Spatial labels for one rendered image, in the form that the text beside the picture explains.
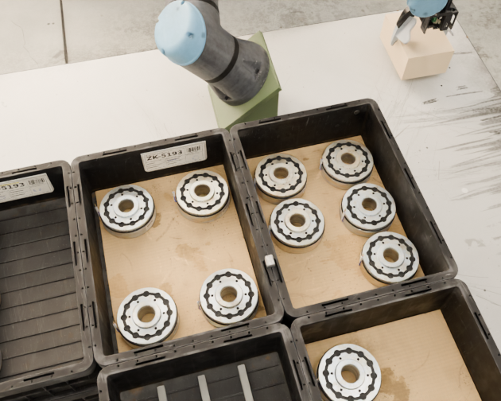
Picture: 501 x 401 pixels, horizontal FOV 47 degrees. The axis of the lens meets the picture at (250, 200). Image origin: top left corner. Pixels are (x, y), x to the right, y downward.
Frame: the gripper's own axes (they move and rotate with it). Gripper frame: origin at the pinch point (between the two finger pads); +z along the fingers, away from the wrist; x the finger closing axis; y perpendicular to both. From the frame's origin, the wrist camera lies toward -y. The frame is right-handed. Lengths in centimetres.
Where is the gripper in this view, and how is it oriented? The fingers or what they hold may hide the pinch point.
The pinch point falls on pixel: (417, 38)
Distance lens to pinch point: 156.6
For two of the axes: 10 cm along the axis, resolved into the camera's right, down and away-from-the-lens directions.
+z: -0.1, 5.2, 8.6
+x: 9.7, -1.9, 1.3
